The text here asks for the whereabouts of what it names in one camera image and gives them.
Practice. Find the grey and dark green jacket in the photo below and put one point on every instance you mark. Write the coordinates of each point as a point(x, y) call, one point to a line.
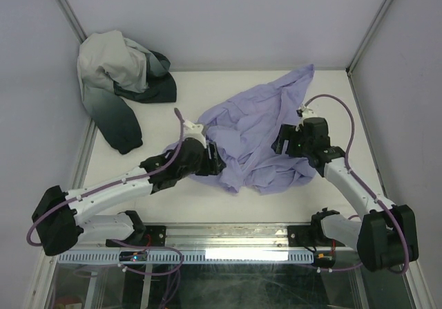
point(112, 69)

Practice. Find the aluminium mounting rail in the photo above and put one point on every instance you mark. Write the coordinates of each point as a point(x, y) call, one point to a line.
point(228, 234)

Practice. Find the lavender purple jacket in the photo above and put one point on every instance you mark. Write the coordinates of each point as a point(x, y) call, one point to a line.
point(245, 126)

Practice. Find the aluminium left corner post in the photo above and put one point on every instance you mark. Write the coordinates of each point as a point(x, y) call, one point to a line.
point(72, 20)

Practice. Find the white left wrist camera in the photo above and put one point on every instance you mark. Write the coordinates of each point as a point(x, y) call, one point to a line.
point(195, 131)

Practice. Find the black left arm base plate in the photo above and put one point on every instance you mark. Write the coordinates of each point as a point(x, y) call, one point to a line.
point(147, 235)

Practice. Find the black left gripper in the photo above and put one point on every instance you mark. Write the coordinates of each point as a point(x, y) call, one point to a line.
point(309, 144)

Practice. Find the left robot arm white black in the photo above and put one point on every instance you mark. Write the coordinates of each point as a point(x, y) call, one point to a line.
point(62, 219)

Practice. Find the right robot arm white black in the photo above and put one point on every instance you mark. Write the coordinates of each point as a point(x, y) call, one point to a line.
point(387, 234)

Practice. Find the aluminium corner post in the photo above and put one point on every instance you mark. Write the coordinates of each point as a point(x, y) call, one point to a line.
point(374, 25)
point(72, 20)

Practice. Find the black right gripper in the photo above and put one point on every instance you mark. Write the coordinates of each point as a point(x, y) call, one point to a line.
point(201, 157)

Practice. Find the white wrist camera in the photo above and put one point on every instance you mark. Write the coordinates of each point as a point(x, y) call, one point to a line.
point(195, 131)
point(304, 112)

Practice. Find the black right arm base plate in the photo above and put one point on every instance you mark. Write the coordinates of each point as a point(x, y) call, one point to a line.
point(305, 236)

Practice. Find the aluminium right corner post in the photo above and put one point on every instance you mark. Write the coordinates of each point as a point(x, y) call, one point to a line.
point(374, 25)

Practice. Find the grey slotted cable duct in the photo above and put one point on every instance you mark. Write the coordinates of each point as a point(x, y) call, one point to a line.
point(211, 255)

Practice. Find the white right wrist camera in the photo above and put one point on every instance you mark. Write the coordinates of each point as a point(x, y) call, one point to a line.
point(304, 112)

